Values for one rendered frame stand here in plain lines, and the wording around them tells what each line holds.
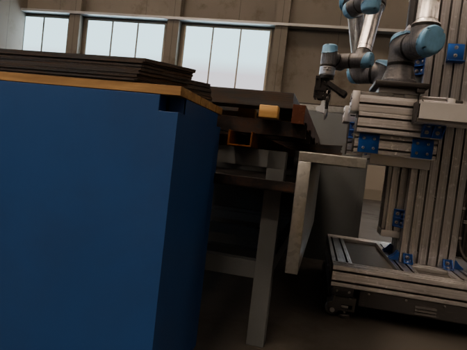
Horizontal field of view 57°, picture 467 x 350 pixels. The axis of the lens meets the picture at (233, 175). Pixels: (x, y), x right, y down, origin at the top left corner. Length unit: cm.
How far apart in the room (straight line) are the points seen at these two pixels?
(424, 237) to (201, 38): 943
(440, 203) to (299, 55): 867
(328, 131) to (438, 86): 96
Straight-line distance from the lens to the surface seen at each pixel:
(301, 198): 134
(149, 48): 1149
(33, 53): 125
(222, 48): 1092
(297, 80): 1053
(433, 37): 199
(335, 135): 300
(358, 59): 225
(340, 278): 194
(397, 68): 207
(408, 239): 227
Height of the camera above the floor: 64
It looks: 3 degrees down
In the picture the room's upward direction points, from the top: 7 degrees clockwise
